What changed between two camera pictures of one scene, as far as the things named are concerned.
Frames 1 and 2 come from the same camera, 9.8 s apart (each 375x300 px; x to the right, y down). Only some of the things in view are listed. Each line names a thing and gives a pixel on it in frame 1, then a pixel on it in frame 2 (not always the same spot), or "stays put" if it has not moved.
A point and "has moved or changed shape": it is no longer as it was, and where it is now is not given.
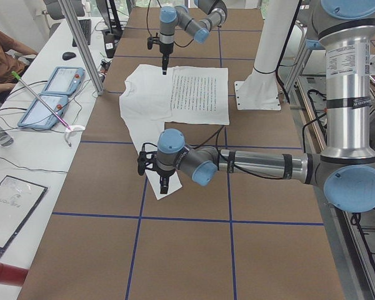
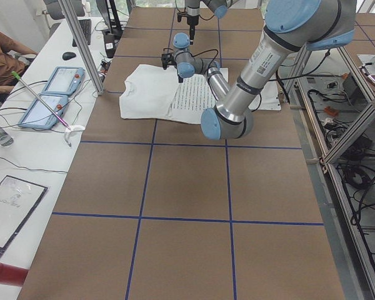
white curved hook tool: [74, 128] stays put
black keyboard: [86, 26] stays put
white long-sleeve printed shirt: [150, 99] has moved or changed shape
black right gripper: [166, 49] to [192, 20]
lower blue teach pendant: [40, 115] stays put
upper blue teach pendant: [65, 80] stays put
